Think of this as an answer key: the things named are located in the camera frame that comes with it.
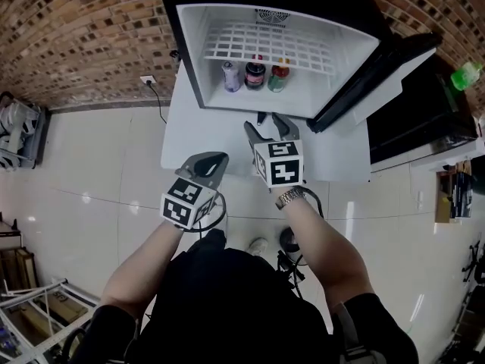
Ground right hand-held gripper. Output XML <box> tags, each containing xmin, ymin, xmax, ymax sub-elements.
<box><xmin>243</xmin><ymin>112</ymin><xmax>305</xmax><ymax>190</ymax></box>

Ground black power cable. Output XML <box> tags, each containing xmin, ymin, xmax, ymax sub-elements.
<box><xmin>147</xmin><ymin>81</ymin><xmax>167</xmax><ymax>124</ymax></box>

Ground person's right forearm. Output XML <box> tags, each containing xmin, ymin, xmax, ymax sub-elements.
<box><xmin>282</xmin><ymin>193</ymin><xmax>376</xmax><ymax>312</ymax></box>

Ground person's black clothing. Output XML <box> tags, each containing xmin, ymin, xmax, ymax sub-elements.
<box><xmin>71</xmin><ymin>229</ymin><xmax>420</xmax><ymax>364</ymax></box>

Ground green plastic bottle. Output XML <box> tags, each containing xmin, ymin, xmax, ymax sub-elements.
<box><xmin>449</xmin><ymin>61</ymin><xmax>484</xmax><ymax>92</ymax></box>

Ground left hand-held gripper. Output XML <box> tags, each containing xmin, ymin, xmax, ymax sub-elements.
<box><xmin>160</xmin><ymin>151</ymin><xmax>230</xmax><ymax>230</ymax></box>

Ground dark wooden crate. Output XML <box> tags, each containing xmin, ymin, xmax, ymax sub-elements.
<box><xmin>0</xmin><ymin>246</ymin><xmax>39</xmax><ymax>291</ymax></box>

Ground person's left forearm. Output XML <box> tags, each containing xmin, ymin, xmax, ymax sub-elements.
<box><xmin>100</xmin><ymin>218</ymin><xmax>185</xmax><ymax>310</ymax></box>

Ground white water dispenser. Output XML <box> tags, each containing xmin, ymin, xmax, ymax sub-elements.
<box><xmin>427</xmin><ymin>142</ymin><xmax>485</xmax><ymax>172</ymax></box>

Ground silver purple drink can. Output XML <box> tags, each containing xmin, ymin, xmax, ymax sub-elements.
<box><xmin>221</xmin><ymin>59</ymin><xmax>242</xmax><ymax>93</ymax></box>

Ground grey cart with white parts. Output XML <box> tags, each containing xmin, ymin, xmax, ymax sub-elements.
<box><xmin>0</xmin><ymin>91</ymin><xmax>50</xmax><ymax>172</ymax></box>

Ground silver wristwatch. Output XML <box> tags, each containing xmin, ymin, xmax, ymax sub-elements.
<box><xmin>274</xmin><ymin>187</ymin><xmax>308</xmax><ymax>211</ymax></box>

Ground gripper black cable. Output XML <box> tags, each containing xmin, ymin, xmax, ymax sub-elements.
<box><xmin>276</xmin><ymin>186</ymin><xmax>325</xmax><ymax>299</ymax></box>
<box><xmin>185</xmin><ymin>191</ymin><xmax>228</xmax><ymax>234</ymax></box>

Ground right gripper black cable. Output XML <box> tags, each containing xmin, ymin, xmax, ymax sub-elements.
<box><xmin>276</xmin><ymin>186</ymin><xmax>325</xmax><ymax>299</ymax></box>

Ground green drink bottle orange cap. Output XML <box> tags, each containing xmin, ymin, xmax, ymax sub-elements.
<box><xmin>267</xmin><ymin>57</ymin><xmax>291</xmax><ymax>93</ymax></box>

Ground white table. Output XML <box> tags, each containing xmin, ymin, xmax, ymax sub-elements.
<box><xmin>160</xmin><ymin>72</ymin><xmax>372</xmax><ymax>184</ymax></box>

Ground person's right white shoe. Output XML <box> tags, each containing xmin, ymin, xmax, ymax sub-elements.
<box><xmin>248</xmin><ymin>237</ymin><xmax>269</xmax><ymax>256</ymax></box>

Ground brown cardboard box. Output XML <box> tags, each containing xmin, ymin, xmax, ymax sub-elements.
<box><xmin>435</xmin><ymin>171</ymin><xmax>455</xmax><ymax>224</ymax></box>

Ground white wire fridge shelf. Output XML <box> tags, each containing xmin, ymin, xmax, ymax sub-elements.
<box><xmin>202</xmin><ymin>20</ymin><xmax>338</xmax><ymax>77</ymax></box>

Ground mini fridge door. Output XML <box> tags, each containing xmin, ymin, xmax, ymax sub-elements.
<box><xmin>306</xmin><ymin>32</ymin><xmax>444</xmax><ymax>134</ymax></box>

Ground dark cola bottle red cap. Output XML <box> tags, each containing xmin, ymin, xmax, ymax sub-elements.
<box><xmin>243</xmin><ymin>54</ymin><xmax>266</xmax><ymax>90</ymax></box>

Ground white metal frame rack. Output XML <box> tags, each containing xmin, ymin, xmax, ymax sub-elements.
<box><xmin>0</xmin><ymin>277</ymin><xmax>102</xmax><ymax>364</ymax></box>

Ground black printed box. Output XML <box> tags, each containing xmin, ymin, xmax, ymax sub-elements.
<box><xmin>450</xmin><ymin>171</ymin><xmax>474</xmax><ymax>219</ymax></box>

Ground tall black glass-door fridge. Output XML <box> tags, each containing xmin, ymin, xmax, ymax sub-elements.
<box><xmin>365</xmin><ymin>55</ymin><xmax>480</xmax><ymax>166</ymax></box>

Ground black office chair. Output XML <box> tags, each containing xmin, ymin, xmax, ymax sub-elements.
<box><xmin>462</xmin><ymin>240</ymin><xmax>485</xmax><ymax>284</ymax></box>

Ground grey backpack strap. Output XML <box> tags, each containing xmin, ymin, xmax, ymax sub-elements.
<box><xmin>333</xmin><ymin>301</ymin><xmax>383</xmax><ymax>364</ymax></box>

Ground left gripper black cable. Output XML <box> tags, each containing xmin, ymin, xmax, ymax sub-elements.
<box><xmin>185</xmin><ymin>191</ymin><xmax>228</xmax><ymax>234</ymax></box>

